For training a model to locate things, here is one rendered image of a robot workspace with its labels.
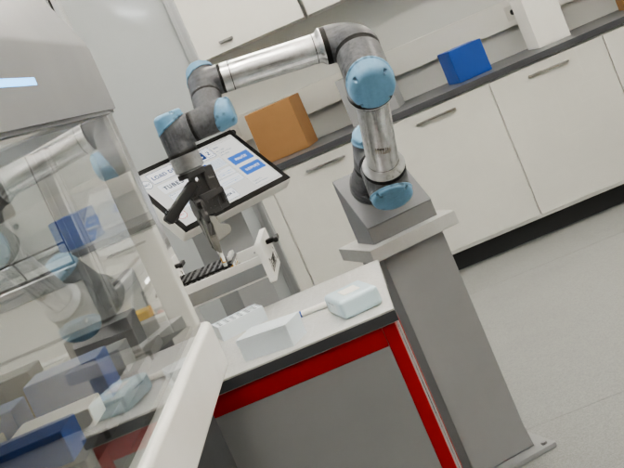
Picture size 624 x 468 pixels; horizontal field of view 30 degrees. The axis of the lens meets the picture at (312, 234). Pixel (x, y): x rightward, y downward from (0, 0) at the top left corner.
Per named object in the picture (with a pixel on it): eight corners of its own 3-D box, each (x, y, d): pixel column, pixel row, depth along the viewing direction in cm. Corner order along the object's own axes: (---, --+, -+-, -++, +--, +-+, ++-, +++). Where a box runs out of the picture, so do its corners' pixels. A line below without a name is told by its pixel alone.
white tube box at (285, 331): (307, 331, 255) (298, 310, 254) (294, 345, 247) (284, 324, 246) (258, 347, 260) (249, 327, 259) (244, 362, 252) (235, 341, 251)
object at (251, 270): (272, 260, 327) (263, 240, 327) (268, 277, 302) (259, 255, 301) (143, 315, 330) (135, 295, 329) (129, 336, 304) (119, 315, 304)
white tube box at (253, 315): (260, 317, 295) (254, 303, 295) (268, 319, 287) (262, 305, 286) (216, 338, 292) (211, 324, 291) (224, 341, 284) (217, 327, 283)
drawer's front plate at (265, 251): (280, 262, 329) (265, 227, 328) (277, 280, 300) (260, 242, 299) (274, 264, 329) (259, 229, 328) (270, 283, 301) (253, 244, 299)
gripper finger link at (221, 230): (240, 244, 284) (225, 210, 283) (218, 254, 282) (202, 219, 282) (238, 244, 287) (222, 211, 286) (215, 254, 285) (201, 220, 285)
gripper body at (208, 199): (231, 207, 283) (212, 162, 281) (200, 222, 281) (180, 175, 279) (225, 208, 290) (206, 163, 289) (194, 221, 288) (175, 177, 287)
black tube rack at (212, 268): (245, 273, 324) (235, 252, 323) (240, 285, 306) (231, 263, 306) (173, 304, 325) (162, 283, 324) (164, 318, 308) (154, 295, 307)
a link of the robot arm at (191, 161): (172, 160, 279) (166, 162, 287) (179, 177, 279) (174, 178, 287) (200, 148, 281) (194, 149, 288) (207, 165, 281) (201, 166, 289)
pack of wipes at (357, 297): (329, 313, 264) (321, 295, 263) (366, 295, 266) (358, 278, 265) (344, 321, 249) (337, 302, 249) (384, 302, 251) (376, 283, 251)
